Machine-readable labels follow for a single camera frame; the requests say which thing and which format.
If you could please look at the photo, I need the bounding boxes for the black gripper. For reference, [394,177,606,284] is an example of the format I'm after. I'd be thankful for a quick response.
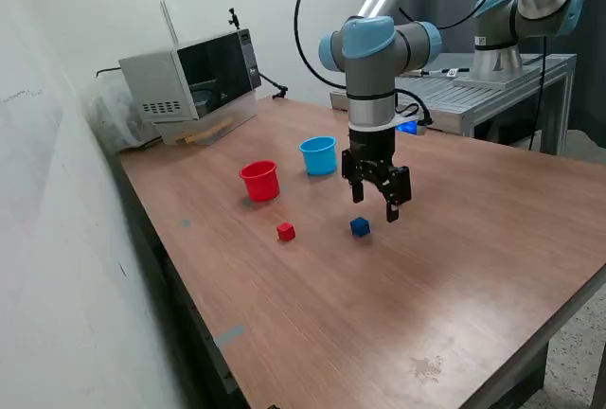
[341,124,413,224]

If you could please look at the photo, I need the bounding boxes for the blue cube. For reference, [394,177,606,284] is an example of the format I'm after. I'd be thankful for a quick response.
[349,216,371,239]

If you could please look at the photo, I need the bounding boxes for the aluminium robot base table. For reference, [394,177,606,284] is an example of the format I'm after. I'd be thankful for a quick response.
[330,52,578,157]

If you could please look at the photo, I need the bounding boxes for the blue plastic cup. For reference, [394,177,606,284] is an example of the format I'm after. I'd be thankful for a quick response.
[298,135,339,177]

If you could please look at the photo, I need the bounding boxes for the red plastic cup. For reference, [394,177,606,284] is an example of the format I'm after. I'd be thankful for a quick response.
[239,159,281,204]

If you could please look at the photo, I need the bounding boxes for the grey tape strip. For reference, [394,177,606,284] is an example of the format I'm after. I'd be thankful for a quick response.
[213,324,246,348]

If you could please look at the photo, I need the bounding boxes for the silver microwave oven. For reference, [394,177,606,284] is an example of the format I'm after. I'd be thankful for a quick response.
[117,27,263,125]

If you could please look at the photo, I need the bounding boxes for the thin metal rod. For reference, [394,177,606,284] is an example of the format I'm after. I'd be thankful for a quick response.
[159,0,180,45]

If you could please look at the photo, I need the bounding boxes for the clear plastic bag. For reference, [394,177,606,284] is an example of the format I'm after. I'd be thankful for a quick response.
[80,80,162,154]

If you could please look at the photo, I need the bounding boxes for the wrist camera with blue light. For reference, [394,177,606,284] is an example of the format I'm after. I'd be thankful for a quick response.
[395,113,435,138]

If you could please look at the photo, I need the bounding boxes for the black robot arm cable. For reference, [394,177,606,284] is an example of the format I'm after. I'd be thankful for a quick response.
[293,0,508,93]

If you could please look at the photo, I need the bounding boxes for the black hanging base cable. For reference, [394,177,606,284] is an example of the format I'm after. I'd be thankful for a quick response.
[526,37,550,151]

